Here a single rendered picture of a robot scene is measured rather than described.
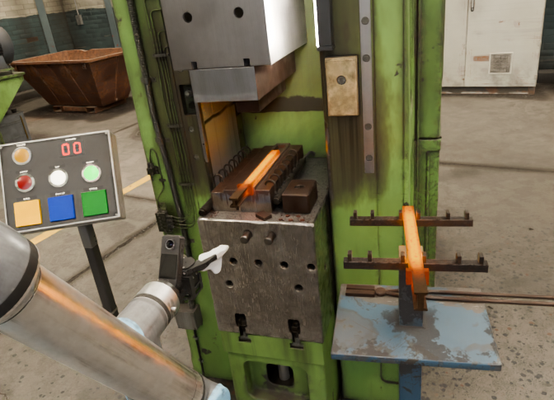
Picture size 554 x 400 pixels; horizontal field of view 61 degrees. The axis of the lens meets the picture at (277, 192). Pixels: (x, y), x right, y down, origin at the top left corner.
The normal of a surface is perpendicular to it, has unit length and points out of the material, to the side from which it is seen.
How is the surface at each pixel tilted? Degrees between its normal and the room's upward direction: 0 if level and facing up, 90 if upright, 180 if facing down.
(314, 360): 90
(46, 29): 90
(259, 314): 90
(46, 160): 60
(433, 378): 0
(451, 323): 0
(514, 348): 0
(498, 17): 90
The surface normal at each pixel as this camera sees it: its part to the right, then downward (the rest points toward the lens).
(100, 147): 0.07, -0.12
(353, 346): -0.11, -0.91
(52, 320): 0.80, 0.22
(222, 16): -0.29, 0.42
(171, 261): -0.26, -0.13
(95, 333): 0.89, 0.03
